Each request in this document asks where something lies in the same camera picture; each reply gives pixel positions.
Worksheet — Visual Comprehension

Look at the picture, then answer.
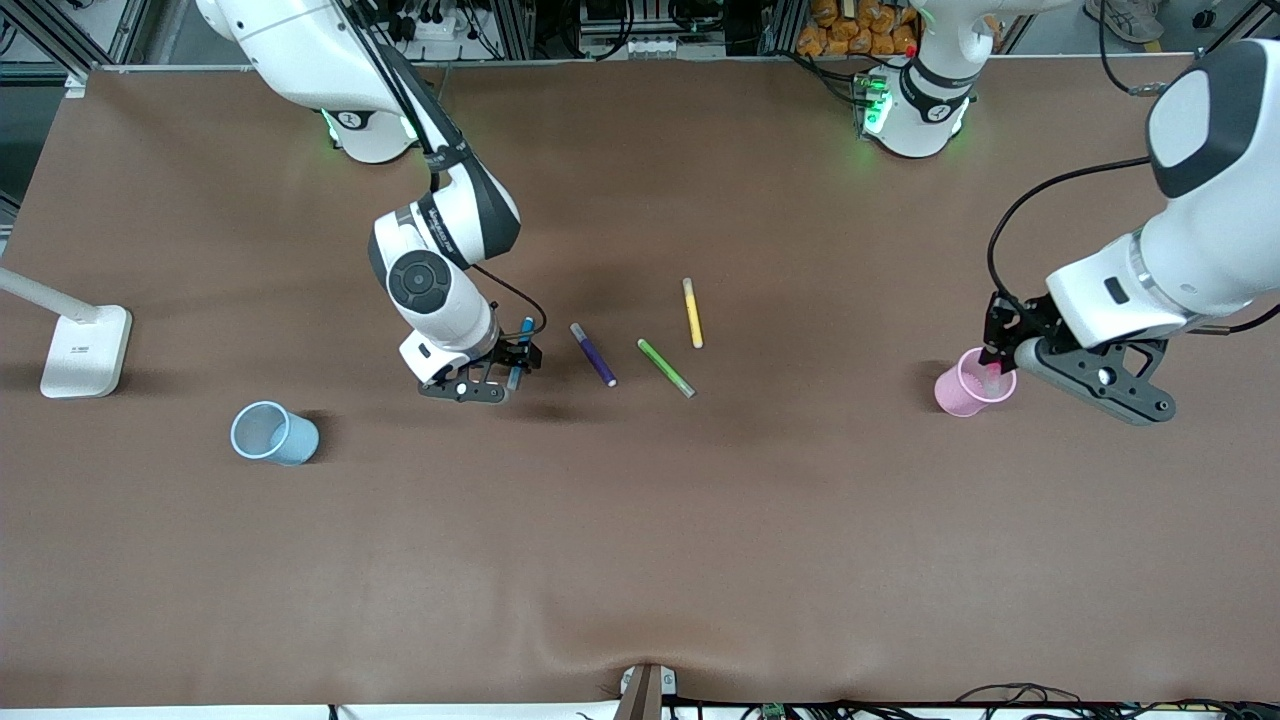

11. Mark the white power strip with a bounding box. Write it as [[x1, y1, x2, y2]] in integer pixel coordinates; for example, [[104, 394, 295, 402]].
[[405, 12, 471, 43], [625, 35, 726, 59]]

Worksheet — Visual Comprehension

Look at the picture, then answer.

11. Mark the aluminium frame post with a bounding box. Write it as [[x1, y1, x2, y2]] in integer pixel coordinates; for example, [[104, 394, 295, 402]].
[[762, 0, 801, 56], [497, 0, 536, 59]]

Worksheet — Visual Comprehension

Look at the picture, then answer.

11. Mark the black cable with grey connector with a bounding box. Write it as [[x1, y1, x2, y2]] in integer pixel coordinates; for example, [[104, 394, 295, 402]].
[[1097, 0, 1193, 98]]

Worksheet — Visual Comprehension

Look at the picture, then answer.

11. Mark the metal table edge bracket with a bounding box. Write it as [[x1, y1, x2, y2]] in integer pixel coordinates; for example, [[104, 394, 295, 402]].
[[618, 662, 679, 720]]

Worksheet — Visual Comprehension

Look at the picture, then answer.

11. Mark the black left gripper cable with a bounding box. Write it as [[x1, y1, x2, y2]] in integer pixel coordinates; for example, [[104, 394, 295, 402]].
[[986, 155, 1153, 299]]

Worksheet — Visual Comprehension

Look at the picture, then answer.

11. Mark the grey sports shoe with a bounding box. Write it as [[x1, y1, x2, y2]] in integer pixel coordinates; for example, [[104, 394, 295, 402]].
[[1085, 0, 1167, 44]]

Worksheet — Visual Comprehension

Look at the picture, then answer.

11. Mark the pink plastic cup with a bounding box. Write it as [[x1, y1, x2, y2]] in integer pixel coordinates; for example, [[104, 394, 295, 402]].
[[934, 347, 1018, 418]]

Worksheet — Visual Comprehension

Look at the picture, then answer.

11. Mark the light blue plastic cup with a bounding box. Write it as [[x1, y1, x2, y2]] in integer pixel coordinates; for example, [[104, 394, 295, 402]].
[[230, 400, 321, 467]]

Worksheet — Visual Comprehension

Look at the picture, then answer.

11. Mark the orange snack bag pile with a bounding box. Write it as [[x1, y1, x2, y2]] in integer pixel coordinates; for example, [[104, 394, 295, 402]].
[[797, 0, 919, 58]]

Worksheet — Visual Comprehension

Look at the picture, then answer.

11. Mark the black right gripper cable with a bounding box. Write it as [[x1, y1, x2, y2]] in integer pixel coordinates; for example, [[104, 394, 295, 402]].
[[468, 262, 549, 339]]

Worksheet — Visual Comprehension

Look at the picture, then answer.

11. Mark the green marker pen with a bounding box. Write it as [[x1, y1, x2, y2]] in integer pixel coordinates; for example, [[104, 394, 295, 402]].
[[637, 338, 697, 399]]

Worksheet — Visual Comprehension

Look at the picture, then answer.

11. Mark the brown table cover sheet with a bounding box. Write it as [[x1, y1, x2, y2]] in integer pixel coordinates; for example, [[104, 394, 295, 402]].
[[0, 55, 1280, 709]]

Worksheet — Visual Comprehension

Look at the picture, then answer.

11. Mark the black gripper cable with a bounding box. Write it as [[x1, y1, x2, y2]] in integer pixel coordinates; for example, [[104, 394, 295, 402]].
[[468, 262, 549, 339], [986, 155, 1153, 299]]

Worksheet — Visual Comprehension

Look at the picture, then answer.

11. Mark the purple marker pen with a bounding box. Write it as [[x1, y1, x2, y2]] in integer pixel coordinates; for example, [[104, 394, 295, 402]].
[[569, 322, 618, 388]]

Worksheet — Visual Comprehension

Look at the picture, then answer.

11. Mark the black floor cable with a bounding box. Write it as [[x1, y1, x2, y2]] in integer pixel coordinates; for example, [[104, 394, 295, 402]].
[[955, 683, 1280, 720]]

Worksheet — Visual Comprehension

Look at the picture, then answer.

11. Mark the blue marker pen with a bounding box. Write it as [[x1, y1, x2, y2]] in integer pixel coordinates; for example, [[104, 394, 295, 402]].
[[506, 317, 536, 392]]

